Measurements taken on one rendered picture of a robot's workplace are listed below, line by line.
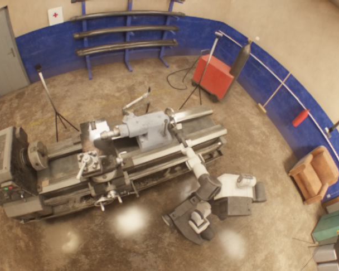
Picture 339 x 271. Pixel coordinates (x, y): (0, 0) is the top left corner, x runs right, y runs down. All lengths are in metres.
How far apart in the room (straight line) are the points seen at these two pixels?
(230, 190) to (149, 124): 0.87
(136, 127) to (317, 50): 3.81
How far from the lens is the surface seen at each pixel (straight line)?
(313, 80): 4.06
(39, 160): 1.48
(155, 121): 1.46
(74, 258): 2.50
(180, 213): 2.19
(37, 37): 4.15
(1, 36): 4.33
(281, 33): 4.39
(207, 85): 3.76
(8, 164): 1.43
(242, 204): 1.13
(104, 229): 2.33
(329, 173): 3.99
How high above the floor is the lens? 2.29
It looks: 54 degrees down
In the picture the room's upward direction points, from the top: 19 degrees clockwise
